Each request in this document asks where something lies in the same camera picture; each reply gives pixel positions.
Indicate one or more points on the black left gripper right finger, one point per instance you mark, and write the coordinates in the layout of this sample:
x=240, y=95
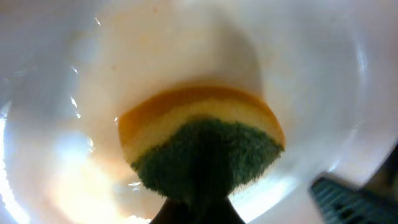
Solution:
x=339, y=203

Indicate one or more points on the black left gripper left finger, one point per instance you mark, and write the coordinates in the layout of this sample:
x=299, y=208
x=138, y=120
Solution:
x=175, y=212

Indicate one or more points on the orange green scrub sponge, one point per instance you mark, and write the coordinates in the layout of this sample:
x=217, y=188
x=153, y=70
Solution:
x=200, y=143

